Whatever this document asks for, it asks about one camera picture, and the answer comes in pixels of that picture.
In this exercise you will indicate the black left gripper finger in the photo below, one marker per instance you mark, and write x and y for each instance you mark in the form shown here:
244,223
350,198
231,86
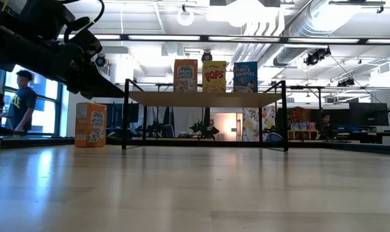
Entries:
94,83

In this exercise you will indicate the orange Mini Wheats cereal box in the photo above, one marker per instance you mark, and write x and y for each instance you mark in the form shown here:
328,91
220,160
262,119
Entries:
185,77
91,125

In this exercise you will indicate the yellow Corn Pops cereal box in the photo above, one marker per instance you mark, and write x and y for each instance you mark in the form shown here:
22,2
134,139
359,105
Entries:
214,77

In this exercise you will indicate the blue Rice Krispies cereal box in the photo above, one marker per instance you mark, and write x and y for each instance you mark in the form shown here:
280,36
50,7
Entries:
245,77

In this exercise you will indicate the black monitor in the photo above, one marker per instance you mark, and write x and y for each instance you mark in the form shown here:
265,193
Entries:
115,114
368,114

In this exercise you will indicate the window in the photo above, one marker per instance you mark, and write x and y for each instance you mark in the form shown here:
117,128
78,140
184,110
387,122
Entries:
48,96

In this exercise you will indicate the person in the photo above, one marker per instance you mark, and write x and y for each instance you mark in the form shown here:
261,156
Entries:
326,125
22,103

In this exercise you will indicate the overhead light bar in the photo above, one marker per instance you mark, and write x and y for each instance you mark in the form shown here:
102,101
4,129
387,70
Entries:
162,37

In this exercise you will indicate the small black robot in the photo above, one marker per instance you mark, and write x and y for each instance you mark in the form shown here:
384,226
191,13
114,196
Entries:
203,130

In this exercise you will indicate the floral patterned panel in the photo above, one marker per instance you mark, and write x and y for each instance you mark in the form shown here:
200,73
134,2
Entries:
251,124

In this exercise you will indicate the blue round object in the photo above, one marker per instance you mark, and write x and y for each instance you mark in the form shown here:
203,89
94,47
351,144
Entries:
274,138

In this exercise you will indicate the rack with colourful boxes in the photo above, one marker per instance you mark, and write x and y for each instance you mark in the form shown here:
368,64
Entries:
302,126

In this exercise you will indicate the black ceiling spotlight cluster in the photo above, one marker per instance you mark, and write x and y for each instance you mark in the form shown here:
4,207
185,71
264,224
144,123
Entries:
314,58
346,82

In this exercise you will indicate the ceiling track fixture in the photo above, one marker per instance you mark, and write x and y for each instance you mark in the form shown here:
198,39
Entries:
356,2

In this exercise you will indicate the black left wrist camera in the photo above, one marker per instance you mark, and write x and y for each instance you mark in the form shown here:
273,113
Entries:
46,19

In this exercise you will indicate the wooden shelf with black frame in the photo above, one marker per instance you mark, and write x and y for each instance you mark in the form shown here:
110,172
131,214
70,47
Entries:
198,99

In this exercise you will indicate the silver ventilation duct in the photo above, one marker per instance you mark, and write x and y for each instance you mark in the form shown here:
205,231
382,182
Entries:
310,22

